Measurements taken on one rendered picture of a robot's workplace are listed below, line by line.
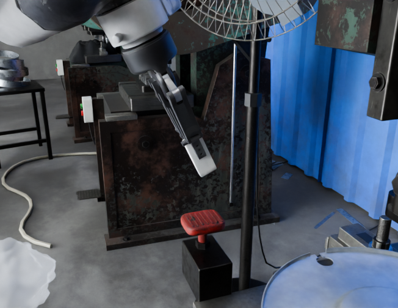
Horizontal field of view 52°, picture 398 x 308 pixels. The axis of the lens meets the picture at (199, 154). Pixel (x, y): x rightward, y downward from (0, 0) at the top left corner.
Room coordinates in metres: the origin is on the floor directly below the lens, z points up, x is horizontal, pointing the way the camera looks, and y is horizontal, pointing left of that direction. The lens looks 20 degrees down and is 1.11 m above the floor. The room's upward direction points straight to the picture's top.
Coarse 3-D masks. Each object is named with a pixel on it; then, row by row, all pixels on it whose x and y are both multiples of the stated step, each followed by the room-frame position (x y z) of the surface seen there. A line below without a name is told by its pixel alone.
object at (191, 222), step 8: (184, 216) 0.63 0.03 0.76; (192, 216) 0.63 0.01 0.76; (200, 216) 0.63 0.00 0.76; (208, 216) 0.63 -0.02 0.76; (216, 216) 0.63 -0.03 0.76; (184, 224) 0.61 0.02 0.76; (192, 224) 0.60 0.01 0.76; (200, 224) 0.60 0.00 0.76; (208, 224) 0.60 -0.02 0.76; (216, 224) 0.61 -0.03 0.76; (224, 224) 0.61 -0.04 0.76; (192, 232) 0.59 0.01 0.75; (200, 232) 0.59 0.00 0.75; (208, 232) 0.60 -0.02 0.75; (200, 240) 0.62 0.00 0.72
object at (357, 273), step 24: (288, 264) 0.46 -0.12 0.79; (312, 264) 0.46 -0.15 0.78; (336, 264) 0.46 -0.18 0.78; (360, 264) 0.46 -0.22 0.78; (384, 264) 0.46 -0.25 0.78; (288, 288) 0.41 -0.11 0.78; (312, 288) 0.41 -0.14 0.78; (336, 288) 0.41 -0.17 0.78; (360, 288) 0.41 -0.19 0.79; (384, 288) 0.40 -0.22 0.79
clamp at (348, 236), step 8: (384, 216) 0.55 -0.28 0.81; (352, 224) 0.61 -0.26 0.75; (360, 224) 0.61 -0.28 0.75; (384, 224) 0.54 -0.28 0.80; (344, 232) 0.59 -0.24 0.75; (352, 232) 0.59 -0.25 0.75; (360, 232) 0.59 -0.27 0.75; (368, 232) 0.59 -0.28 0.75; (384, 232) 0.54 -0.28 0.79; (328, 240) 0.61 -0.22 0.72; (336, 240) 0.60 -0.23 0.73; (344, 240) 0.59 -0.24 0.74; (352, 240) 0.57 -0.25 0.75; (360, 240) 0.56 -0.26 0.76; (368, 240) 0.56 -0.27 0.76; (376, 240) 0.54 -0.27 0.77; (384, 240) 0.53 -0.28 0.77; (376, 248) 0.54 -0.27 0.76; (384, 248) 0.53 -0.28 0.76; (392, 248) 0.54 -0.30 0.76
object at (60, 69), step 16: (96, 32) 3.59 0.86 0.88; (64, 64) 3.78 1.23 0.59; (80, 64) 3.40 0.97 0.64; (96, 64) 3.49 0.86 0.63; (112, 64) 3.54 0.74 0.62; (64, 80) 3.81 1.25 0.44; (80, 80) 3.37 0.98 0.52; (96, 80) 3.42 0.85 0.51; (112, 80) 3.48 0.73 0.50; (128, 80) 3.53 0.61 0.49; (80, 96) 3.37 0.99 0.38; (80, 112) 3.36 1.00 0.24; (80, 128) 3.36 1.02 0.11
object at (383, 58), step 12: (384, 0) 0.44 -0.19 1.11; (396, 0) 0.43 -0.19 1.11; (384, 12) 0.44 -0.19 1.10; (396, 12) 0.43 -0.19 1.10; (384, 24) 0.44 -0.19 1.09; (396, 24) 0.42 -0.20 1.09; (384, 36) 0.44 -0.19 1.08; (396, 36) 0.42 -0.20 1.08; (384, 48) 0.43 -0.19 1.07; (396, 48) 0.42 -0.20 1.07; (384, 60) 0.43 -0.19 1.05; (396, 60) 0.42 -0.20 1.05; (372, 72) 0.45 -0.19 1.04; (384, 72) 0.43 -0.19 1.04; (396, 72) 0.43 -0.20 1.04; (372, 84) 0.43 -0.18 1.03; (384, 84) 0.42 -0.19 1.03; (396, 84) 0.43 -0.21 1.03; (372, 96) 0.44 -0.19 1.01; (384, 96) 0.42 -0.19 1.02; (396, 96) 0.43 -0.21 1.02; (372, 108) 0.44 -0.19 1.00; (384, 108) 0.42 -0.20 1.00; (396, 108) 0.43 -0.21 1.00; (384, 120) 0.42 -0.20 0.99
